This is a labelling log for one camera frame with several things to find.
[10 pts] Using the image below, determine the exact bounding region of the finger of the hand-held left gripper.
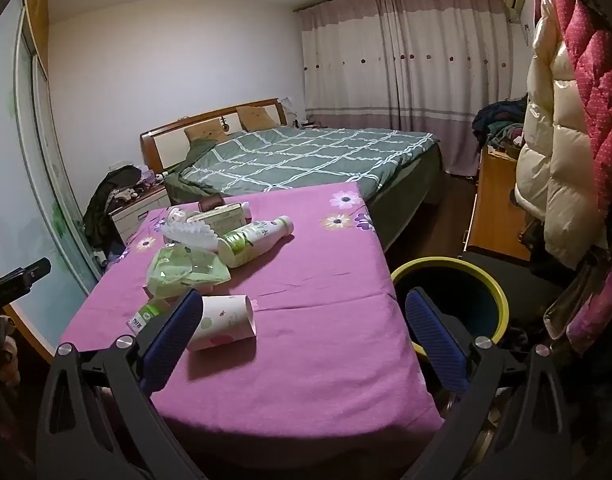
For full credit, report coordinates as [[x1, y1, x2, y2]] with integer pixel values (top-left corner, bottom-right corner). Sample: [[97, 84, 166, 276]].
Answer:
[[0, 257, 52, 311]]

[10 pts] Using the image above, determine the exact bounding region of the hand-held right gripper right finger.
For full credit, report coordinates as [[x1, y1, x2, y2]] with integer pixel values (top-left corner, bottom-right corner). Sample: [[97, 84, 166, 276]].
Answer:
[[405, 287, 572, 480]]

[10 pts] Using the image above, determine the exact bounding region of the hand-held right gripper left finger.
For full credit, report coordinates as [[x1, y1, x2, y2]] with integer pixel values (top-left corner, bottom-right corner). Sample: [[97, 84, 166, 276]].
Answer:
[[36, 288, 204, 480]]

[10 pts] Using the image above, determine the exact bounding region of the floral paper cup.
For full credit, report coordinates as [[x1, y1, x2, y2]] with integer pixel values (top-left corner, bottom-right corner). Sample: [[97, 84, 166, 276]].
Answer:
[[186, 294, 258, 352]]

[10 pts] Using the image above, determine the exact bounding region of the green plastic wrapper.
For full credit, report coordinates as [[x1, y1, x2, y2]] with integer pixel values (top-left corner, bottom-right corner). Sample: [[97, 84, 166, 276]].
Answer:
[[146, 245, 231, 293]]

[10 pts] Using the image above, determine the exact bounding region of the yellow-rimmed dark bin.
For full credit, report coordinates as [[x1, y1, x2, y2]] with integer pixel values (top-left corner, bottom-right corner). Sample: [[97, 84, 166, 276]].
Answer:
[[390, 257, 509, 361]]

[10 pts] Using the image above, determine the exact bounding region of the white bottle green label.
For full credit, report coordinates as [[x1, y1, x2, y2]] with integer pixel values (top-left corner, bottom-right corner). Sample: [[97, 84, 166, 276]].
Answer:
[[217, 215, 294, 268]]

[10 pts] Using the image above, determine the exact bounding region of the small green-label bottle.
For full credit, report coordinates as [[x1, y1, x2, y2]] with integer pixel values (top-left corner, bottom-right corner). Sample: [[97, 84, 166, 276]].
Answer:
[[126, 300, 173, 336]]

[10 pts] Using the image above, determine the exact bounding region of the sliding wardrobe door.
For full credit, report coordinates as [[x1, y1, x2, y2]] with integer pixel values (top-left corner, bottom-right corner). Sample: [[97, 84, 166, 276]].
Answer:
[[0, 0, 106, 356]]

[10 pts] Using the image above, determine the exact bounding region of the clear crumpled plastic tray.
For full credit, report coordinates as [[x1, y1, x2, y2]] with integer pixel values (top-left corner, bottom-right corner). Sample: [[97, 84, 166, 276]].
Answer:
[[161, 221, 219, 252]]

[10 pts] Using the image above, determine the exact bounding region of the dark clothes heap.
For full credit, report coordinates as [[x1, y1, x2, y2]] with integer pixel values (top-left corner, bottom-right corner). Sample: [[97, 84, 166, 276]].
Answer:
[[83, 165, 147, 257]]

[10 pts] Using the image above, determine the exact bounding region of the pink floral cloth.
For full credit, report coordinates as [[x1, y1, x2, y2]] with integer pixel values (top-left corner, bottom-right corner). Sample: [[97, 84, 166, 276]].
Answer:
[[60, 183, 444, 433]]

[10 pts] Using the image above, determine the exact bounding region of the white nightstand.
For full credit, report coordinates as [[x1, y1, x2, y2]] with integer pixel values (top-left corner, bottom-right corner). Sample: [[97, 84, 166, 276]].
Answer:
[[110, 184, 171, 247]]

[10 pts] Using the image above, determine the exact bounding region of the orange wooden cabinet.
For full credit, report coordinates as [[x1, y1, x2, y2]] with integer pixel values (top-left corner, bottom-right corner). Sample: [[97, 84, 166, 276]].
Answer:
[[463, 144, 533, 262]]

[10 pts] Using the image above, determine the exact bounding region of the pink floral garment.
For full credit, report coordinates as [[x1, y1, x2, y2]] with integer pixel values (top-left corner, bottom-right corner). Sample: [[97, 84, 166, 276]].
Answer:
[[543, 255, 612, 357]]

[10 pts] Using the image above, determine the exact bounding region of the wooden bed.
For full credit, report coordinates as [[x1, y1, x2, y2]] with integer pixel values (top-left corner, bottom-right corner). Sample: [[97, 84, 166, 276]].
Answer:
[[140, 98, 444, 221]]

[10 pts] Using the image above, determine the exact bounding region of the tan pillow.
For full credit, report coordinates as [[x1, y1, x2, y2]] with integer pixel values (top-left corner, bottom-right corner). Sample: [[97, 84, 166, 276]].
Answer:
[[185, 124, 230, 144], [236, 105, 279, 131]]

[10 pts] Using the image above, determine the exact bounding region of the cream puffer jacket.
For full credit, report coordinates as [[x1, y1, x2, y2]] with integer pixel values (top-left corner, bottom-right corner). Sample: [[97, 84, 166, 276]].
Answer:
[[515, 0, 609, 271]]

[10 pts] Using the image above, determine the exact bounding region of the green plaid duvet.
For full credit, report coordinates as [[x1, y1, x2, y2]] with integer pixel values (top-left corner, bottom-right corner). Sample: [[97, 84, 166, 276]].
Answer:
[[178, 127, 439, 197]]

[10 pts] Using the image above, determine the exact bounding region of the pile of mixed clothes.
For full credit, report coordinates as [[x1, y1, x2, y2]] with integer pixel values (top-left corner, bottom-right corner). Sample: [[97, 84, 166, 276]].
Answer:
[[473, 99, 530, 157]]

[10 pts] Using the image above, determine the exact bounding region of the white and mauve curtain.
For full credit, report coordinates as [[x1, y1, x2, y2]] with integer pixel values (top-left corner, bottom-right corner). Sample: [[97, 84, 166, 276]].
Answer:
[[293, 0, 529, 177]]

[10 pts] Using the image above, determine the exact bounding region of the red quilted jacket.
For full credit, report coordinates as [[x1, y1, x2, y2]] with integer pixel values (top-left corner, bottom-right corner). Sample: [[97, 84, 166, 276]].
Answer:
[[548, 0, 612, 250]]

